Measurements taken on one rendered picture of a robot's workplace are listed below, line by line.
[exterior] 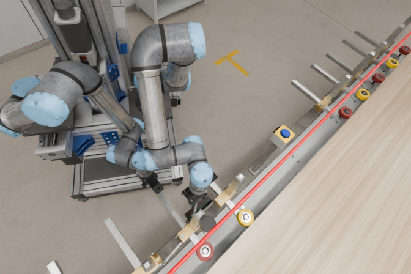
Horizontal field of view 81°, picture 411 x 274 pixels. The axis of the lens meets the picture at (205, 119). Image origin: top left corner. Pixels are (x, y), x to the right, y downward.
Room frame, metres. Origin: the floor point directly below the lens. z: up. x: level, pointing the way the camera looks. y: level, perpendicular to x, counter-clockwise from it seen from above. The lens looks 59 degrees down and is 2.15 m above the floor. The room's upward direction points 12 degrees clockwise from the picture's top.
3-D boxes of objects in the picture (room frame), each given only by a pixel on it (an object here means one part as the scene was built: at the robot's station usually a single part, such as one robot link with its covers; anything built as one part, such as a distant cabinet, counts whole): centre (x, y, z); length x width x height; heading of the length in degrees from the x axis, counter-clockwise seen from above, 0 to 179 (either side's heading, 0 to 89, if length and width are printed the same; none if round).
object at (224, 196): (0.35, -0.19, 0.84); 0.13 x 0.06 x 0.05; 142
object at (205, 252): (0.07, -0.12, 0.85); 0.08 x 0.08 x 0.11
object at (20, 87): (0.51, 0.77, 1.21); 0.13 x 0.12 x 0.14; 175
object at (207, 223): (0.15, -0.09, 1.07); 0.06 x 0.06 x 0.22; 52
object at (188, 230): (0.15, -0.04, 0.85); 0.13 x 0.06 x 0.05; 142
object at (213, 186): (0.37, -0.14, 0.83); 0.43 x 0.03 x 0.04; 52
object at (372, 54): (1.36, -0.97, 0.92); 0.03 x 0.03 x 0.48; 52
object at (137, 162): (0.34, 0.23, 1.13); 0.09 x 0.08 x 0.11; 85
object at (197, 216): (0.17, -0.05, 0.93); 0.03 x 0.03 x 0.48; 52
